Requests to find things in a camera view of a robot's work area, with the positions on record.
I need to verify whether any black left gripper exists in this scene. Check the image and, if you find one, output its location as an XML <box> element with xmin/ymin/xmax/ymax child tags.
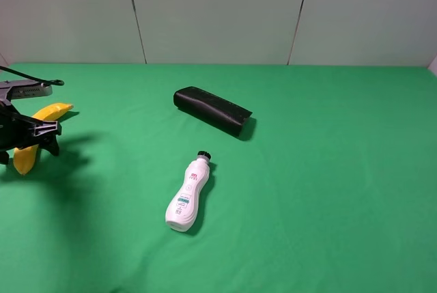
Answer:
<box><xmin>0</xmin><ymin>100</ymin><xmax>61</xmax><ymax>165</ymax></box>

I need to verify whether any green table cloth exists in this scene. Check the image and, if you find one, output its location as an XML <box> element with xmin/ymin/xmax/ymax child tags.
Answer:
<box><xmin>1</xmin><ymin>64</ymin><xmax>436</xmax><ymax>292</ymax></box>

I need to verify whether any black rectangular pouch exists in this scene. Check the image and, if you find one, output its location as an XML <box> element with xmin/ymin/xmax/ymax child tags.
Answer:
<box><xmin>173</xmin><ymin>86</ymin><xmax>253</xmax><ymax>137</ymax></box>

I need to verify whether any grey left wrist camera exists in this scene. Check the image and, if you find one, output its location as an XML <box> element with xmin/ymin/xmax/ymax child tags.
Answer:
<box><xmin>1</xmin><ymin>79</ymin><xmax>53</xmax><ymax>100</ymax></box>

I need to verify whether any white bottle with black cap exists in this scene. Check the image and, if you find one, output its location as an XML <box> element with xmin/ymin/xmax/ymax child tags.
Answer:
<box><xmin>165</xmin><ymin>151</ymin><xmax>211</xmax><ymax>232</ymax></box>

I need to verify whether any yellow banana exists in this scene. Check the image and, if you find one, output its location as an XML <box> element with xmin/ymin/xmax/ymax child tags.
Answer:
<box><xmin>13</xmin><ymin>102</ymin><xmax>74</xmax><ymax>175</ymax></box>

